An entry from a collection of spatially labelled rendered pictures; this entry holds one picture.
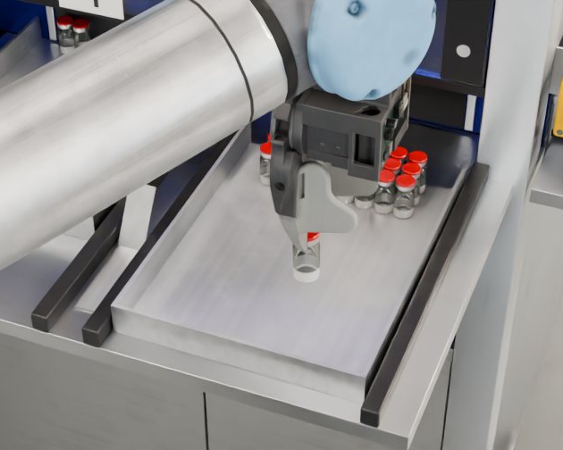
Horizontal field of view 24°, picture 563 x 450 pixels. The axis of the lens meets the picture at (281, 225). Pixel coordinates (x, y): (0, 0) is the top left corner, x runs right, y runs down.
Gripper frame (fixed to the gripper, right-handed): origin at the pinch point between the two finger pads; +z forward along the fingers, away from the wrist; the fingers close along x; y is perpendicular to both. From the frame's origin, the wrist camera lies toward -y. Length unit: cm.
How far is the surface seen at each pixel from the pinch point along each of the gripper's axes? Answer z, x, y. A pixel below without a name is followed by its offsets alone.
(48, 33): 25, 52, -55
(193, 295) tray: 25.3, 14.0, -16.6
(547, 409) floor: 114, 95, 13
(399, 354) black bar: 23.6, 11.9, 5.7
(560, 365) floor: 114, 107, 13
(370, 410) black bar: 23.5, 4.3, 5.3
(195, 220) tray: 25.2, 25.0, -21.4
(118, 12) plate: 14, 44, -39
